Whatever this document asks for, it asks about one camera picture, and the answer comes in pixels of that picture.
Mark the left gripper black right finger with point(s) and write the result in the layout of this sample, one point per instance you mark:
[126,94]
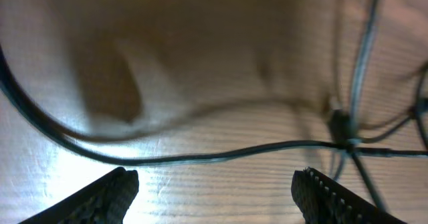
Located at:
[322,201]

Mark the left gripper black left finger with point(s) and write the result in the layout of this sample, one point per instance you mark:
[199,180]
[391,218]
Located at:
[104,201]

